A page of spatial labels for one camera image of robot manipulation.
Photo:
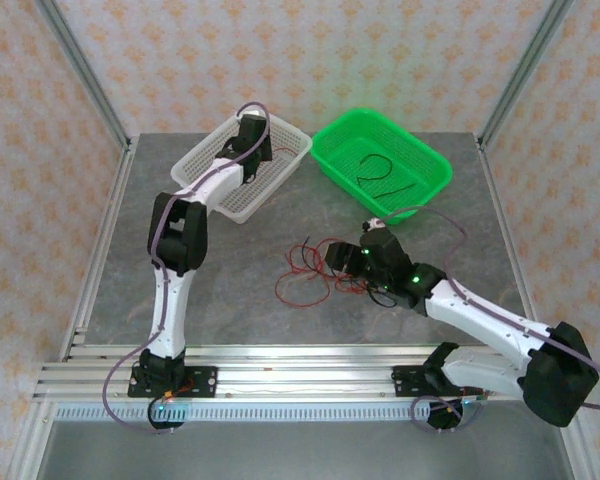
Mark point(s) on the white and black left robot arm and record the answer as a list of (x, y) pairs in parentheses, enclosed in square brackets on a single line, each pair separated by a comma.
[(170, 310)]

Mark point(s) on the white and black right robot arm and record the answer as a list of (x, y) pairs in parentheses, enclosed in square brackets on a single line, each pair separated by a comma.
[(480, 320)]

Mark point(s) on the white plastic mesh basket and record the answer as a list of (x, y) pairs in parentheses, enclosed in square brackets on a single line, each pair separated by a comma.
[(205, 165)]

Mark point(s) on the green plastic mesh basket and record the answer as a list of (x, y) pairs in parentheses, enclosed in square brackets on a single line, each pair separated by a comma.
[(340, 150)]

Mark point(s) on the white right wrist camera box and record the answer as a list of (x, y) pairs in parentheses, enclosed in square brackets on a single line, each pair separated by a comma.
[(376, 225)]

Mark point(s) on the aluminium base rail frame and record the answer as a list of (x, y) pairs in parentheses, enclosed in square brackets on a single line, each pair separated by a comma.
[(305, 360)]

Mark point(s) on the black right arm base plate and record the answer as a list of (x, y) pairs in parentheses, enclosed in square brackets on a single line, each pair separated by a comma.
[(405, 382)]

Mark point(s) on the aluminium table side rail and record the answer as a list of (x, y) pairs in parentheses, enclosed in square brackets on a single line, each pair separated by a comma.
[(102, 250), (497, 200)]

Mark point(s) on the aluminium frame post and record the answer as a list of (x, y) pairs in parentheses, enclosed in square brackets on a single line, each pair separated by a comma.
[(87, 75), (521, 75)]

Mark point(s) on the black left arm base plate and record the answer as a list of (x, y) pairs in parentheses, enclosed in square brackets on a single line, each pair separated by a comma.
[(205, 382)]

